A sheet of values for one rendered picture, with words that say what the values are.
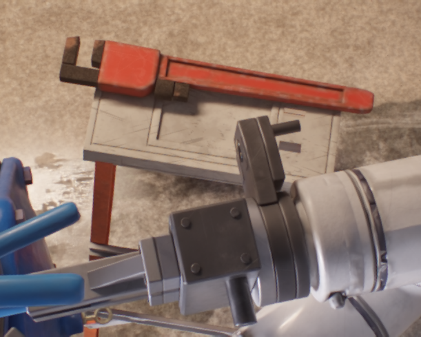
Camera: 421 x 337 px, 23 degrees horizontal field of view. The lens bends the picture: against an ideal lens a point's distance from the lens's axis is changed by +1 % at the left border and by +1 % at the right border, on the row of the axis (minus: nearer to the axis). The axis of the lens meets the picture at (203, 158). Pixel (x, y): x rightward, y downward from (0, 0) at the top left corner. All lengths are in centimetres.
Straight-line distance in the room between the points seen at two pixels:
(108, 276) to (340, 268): 15
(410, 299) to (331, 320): 7
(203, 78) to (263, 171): 80
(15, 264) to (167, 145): 28
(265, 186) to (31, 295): 23
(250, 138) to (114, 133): 79
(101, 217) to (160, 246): 104
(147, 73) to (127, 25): 137
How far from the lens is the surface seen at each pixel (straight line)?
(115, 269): 67
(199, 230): 64
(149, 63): 148
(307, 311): 78
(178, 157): 147
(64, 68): 149
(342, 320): 78
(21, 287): 51
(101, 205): 165
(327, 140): 149
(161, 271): 66
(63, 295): 51
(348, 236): 68
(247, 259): 64
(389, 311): 80
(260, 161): 69
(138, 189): 267
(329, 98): 150
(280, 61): 281
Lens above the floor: 258
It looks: 73 degrees down
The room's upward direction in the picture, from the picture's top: 6 degrees clockwise
